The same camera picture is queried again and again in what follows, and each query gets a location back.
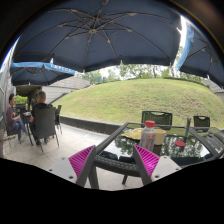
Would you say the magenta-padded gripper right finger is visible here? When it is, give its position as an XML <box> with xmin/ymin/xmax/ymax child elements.
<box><xmin>132</xmin><ymin>144</ymin><xmax>183</xmax><ymax>187</ymax></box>

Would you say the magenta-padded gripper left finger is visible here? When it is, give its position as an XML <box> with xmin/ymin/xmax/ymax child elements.
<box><xmin>47</xmin><ymin>144</ymin><xmax>98</xmax><ymax>188</ymax></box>

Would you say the red-capped clear drink bottle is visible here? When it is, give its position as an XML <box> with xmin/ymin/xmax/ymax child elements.
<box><xmin>139</xmin><ymin>120</ymin><xmax>157</xmax><ymax>153</ymax></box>

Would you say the flat round red coaster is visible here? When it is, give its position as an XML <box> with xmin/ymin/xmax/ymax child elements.
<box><xmin>174</xmin><ymin>140</ymin><xmax>187</xmax><ymax>148</ymax></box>

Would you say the yellow snack bag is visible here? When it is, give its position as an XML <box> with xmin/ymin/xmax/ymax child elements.
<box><xmin>121</xmin><ymin>127</ymin><xmax>144</xmax><ymax>141</ymax></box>

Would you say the dark wicker patio chair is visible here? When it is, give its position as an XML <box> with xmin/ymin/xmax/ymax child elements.
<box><xmin>54</xmin><ymin>104</ymin><xmax>64</xmax><ymax>135</ymax></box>
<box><xmin>31</xmin><ymin>106</ymin><xmax>60</xmax><ymax>153</ymax></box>

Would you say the dark green slatted chair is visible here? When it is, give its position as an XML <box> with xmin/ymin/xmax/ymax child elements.
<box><xmin>193</xmin><ymin>115</ymin><xmax>211</xmax><ymax>128</ymax></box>
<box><xmin>141</xmin><ymin>110</ymin><xmax>174</xmax><ymax>131</ymax></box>

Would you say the person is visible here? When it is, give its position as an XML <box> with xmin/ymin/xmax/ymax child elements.
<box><xmin>29</xmin><ymin>90</ymin><xmax>54</xmax><ymax>126</ymax></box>
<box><xmin>5</xmin><ymin>93</ymin><xmax>28</xmax><ymax>144</ymax></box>

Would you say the grey-roofed building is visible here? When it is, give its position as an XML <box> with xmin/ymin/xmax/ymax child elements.
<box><xmin>203</xmin><ymin>78</ymin><xmax>224</xmax><ymax>101</ymax></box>
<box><xmin>15</xmin><ymin>76</ymin><xmax>91</xmax><ymax>104</ymax></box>

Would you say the navy umbrella with blue trim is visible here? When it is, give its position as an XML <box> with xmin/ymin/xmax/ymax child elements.
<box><xmin>9</xmin><ymin>61</ymin><xmax>77</xmax><ymax>87</ymax></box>

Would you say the large navy patio umbrella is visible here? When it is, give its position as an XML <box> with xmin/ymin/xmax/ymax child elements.
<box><xmin>12</xmin><ymin>0</ymin><xmax>183</xmax><ymax>73</ymax></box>

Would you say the cream mug with yellow handle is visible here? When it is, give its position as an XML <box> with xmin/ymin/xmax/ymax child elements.
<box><xmin>153</xmin><ymin>128</ymin><xmax>167</xmax><ymax>146</ymax></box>

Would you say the grey colour-marked post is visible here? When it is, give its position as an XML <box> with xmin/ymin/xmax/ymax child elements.
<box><xmin>184</xmin><ymin>117</ymin><xmax>192</xmax><ymax>144</ymax></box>

